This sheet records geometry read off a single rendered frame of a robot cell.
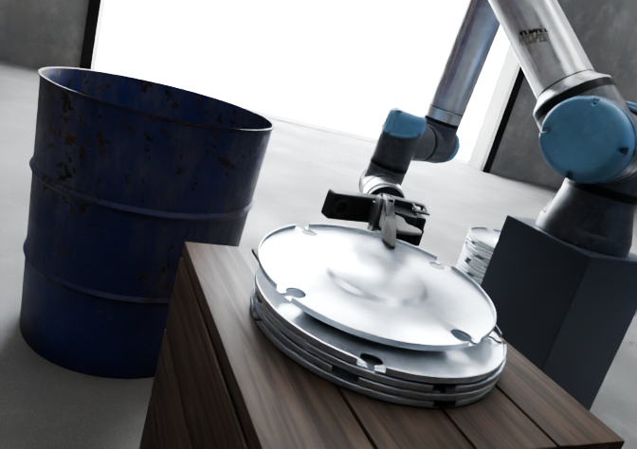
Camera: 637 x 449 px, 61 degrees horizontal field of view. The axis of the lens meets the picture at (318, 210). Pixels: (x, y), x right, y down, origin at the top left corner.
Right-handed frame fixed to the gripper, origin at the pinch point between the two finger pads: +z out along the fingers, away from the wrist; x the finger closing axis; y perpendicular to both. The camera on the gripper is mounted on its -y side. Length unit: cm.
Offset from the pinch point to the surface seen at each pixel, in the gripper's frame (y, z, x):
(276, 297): -13.9, 20.7, 1.1
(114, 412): -33, -1, 40
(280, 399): -12.0, 33.7, 3.1
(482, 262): 45, -72, 25
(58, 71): -62, -32, -5
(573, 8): 203, -465, -100
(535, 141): 216, -461, 26
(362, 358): -4.9, 27.3, 1.6
